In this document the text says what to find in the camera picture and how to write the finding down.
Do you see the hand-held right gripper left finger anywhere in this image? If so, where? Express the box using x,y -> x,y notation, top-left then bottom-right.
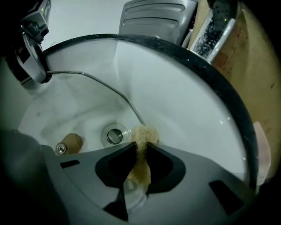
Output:
41,142 -> 137,225

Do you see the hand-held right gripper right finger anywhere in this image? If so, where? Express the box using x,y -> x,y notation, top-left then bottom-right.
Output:
129,142 -> 256,225

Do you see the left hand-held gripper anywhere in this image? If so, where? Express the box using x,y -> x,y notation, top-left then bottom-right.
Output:
6,0 -> 52,86

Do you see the glass pot lid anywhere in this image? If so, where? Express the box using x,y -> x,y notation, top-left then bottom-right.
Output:
19,70 -> 147,156

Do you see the yellow sponge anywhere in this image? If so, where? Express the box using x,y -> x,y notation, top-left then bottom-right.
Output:
127,125 -> 160,187

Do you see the chrome sink drain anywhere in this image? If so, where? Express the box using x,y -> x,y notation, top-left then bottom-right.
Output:
101,123 -> 131,148

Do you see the black marble vanity counter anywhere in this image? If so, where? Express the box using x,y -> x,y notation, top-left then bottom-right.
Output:
43,33 -> 259,194

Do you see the dark ribbed washing machine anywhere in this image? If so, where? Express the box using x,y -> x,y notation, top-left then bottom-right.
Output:
118,0 -> 198,44

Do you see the chrome faucet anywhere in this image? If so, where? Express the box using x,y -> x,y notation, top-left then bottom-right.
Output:
188,0 -> 237,63

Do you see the white hose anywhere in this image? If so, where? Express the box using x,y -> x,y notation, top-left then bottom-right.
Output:
181,28 -> 194,48

